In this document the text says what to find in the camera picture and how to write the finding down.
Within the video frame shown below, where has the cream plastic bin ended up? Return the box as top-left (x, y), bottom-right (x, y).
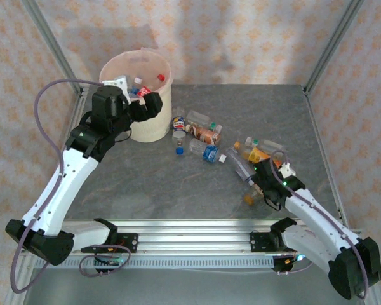
top-left (98, 47), bottom-right (173, 143)

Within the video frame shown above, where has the orange label bottle orange cap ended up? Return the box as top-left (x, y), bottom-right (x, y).
top-left (243, 187), bottom-right (263, 207)

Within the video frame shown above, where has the blue label water bottle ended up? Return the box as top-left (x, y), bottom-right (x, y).
top-left (128, 77), bottom-right (144, 98)
top-left (189, 138), bottom-right (227, 163)

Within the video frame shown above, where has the slender clear blue-tinted bottle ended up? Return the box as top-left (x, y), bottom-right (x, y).
top-left (225, 146), bottom-right (258, 187)

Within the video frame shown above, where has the yellow juice bottle orange label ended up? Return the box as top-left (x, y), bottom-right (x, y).
top-left (234, 142), bottom-right (282, 169)

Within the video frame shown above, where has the Pepsi bottle blue cap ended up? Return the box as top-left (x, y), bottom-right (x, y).
top-left (172, 107), bottom-right (187, 156)

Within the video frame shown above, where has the pink plastic bin liner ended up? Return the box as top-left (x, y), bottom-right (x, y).
top-left (98, 46), bottom-right (174, 105)

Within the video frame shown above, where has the clear bottle green neck band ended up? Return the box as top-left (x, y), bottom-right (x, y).
top-left (186, 110), bottom-right (224, 134)

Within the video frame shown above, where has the brown coffee drink bottle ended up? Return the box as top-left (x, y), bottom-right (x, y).
top-left (185, 123), bottom-right (222, 146)

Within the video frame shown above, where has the small green circuit board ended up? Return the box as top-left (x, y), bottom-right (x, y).
top-left (284, 250), bottom-right (315, 266)
top-left (93, 255), bottom-right (130, 268)

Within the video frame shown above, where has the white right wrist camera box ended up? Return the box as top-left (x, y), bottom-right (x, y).
top-left (278, 161), bottom-right (298, 179)

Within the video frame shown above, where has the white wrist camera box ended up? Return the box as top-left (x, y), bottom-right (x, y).
top-left (278, 161), bottom-right (298, 179)
top-left (100, 74), bottom-right (130, 93)

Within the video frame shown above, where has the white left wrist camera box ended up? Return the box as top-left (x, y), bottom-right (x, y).
top-left (100, 74), bottom-right (130, 93)

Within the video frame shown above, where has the aluminium table side rail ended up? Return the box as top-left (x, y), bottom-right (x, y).
top-left (39, 85), bottom-right (90, 229)
top-left (304, 85), bottom-right (352, 229)

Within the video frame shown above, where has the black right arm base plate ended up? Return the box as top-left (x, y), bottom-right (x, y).
top-left (250, 231), bottom-right (298, 254)

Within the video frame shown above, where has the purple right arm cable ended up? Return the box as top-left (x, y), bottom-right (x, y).
top-left (269, 149), bottom-right (369, 301)

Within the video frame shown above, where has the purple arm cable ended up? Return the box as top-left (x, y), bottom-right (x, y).
top-left (10, 79), bottom-right (131, 294)
top-left (269, 149), bottom-right (369, 301)

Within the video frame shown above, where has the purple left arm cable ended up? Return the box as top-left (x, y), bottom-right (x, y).
top-left (10, 79), bottom-right (131, 294)

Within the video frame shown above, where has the aluminium frame post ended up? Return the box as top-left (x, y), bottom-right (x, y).
top-left (21, 0), bottom-right (83, 96)
top-left (304, 0), bottom-right (366, 96)

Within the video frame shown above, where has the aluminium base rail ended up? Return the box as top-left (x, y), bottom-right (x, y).
top-left (20, 219), bottom-right (369, 257)

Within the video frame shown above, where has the grey slotted cable duct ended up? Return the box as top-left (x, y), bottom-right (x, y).
top-left (34, 256), bottom-right (276, 270)

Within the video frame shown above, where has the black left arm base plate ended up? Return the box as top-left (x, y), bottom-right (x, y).
top-left (81, 233), bottom-right (139, 254)

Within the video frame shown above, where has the aluminium lower frame leg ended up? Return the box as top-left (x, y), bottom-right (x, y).
top-left (3, 265), bottom-right (36, 305)

